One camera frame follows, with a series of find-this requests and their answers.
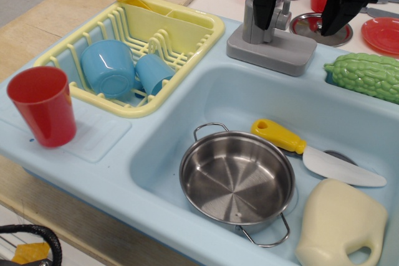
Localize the stainless steel pot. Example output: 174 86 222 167
179 123 296 248

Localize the grey toy faucet with lever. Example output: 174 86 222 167
226 0 317 77

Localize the green toy bitter gourd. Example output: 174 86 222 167
324 53 398 104

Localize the red plastic cup behind gripper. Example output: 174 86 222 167
310 0 327 13

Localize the yellow handled toy knife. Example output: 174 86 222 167
251 119 387 188

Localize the yellow plastic dish rack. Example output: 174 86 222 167
33 0 225 118

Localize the small blue plastic cup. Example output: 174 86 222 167
135 54 175 96

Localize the red plastic plate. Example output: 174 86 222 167
361 17 398 55

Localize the light blue toy sink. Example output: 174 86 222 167
1 19 398 265

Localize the cream plastic jug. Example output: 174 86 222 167
296 179 388 265

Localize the large blue plastic cup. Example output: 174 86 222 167
80 40 135 98

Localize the black braided cable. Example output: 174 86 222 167
0 224 63 266

